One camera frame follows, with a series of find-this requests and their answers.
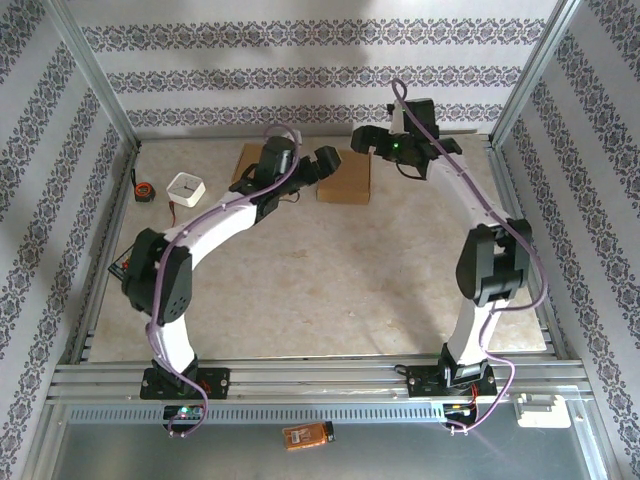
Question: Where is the brown cardboard box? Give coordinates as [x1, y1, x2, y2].
[230, 143, 274, 186]
[315, 149, 374, 205]

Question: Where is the white square clock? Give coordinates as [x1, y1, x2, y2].
[165, 172, 206, 209]

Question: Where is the orange black tape measure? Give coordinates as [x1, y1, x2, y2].
[132, 168, 156, 203]

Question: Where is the orange electronic board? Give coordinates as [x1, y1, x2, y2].
[282, 421, 335, 452]

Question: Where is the grey metal sheet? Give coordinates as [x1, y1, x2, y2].
[47, 422, 609, 480]

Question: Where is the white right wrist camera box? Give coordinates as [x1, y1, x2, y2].
[389, 102, 409, 135]

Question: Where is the aluminium frame post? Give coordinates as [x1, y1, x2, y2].
[489, 0, 585, 146]
[42, 0, 142, 150]

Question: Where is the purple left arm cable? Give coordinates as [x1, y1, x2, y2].
[144, 124, 304, 439]

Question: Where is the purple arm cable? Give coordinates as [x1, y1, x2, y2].
[391, 78, 546, 436]
[144, 124, 304, 439]

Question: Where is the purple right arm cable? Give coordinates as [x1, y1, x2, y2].
[391, 78, 546, 436]

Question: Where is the aluminium mounting rail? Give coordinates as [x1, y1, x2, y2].
[47, 355, 587, 404]

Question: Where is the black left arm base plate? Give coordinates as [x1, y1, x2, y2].
[139, 367, 232, 401]

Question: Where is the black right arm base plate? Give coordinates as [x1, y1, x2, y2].
[394, 364, 497, 400]

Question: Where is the grey slotted cable duct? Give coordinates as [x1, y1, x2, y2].
[67, 403, 516, 426]

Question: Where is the white plastic bracket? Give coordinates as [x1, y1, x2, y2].
[514, 392, 572, 429]

